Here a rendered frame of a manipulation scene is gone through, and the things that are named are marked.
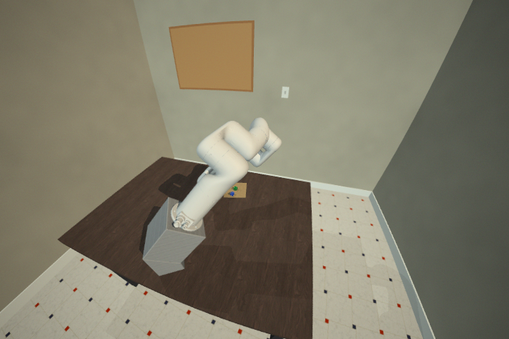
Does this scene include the tan mat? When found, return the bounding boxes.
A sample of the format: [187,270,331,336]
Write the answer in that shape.
[224,183,247,198]

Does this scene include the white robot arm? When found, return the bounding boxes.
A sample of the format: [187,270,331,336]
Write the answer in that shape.
[171,117,281,231]

